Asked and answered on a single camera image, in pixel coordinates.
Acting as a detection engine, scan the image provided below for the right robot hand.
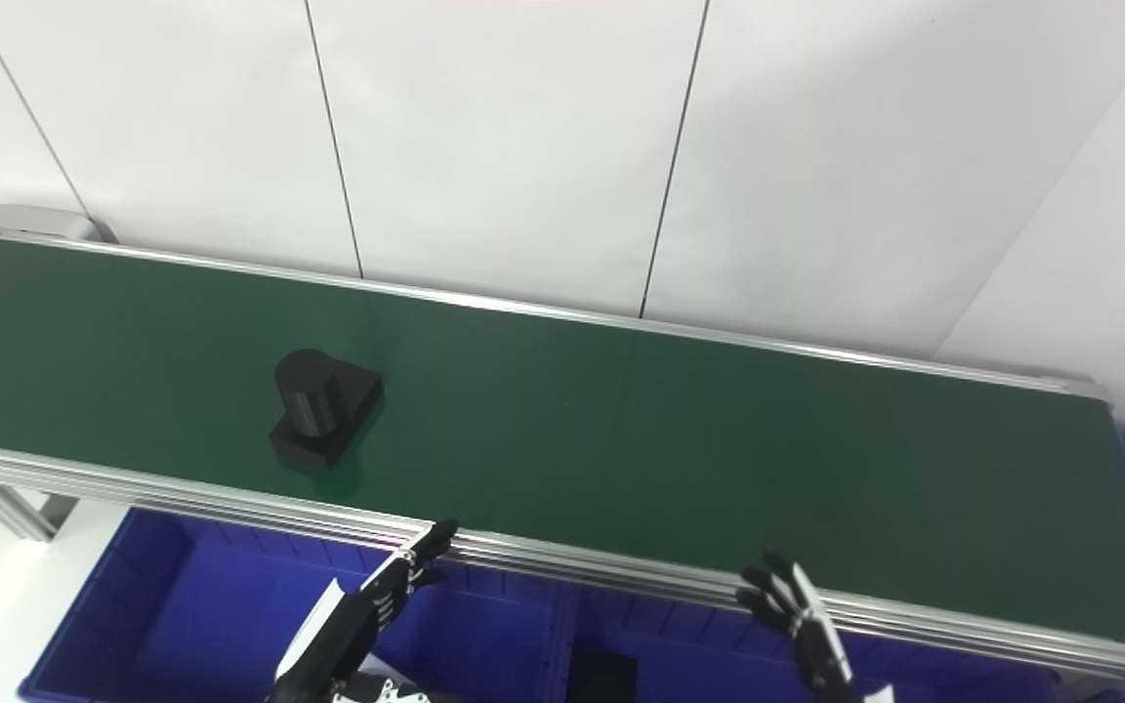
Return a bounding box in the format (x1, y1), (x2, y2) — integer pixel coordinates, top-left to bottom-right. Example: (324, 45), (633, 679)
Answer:
(735, 551), (901, 703)

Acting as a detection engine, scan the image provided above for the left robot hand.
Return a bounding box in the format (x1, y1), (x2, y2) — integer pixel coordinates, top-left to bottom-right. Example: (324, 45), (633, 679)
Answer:
(265, 519), (462, 703)

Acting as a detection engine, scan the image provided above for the black cylinder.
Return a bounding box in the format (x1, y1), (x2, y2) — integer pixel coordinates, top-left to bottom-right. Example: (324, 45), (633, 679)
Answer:
(566, 651), (639, 703)
(269, 348), (386, 474)

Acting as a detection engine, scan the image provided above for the blue bin with black parts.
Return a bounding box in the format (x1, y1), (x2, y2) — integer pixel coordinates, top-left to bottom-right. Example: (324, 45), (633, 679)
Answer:
(543, 580), (1062, 703)

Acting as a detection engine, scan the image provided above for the blue bin with white part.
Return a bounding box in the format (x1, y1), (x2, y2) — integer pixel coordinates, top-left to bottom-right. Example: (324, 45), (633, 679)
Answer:
(18, 506), (579, 703)

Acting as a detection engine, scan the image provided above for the green conveyor belt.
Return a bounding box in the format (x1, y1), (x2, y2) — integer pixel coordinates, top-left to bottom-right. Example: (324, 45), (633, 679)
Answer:
(0, 234), (1125, 653)
(0, 203), (1125, 700)

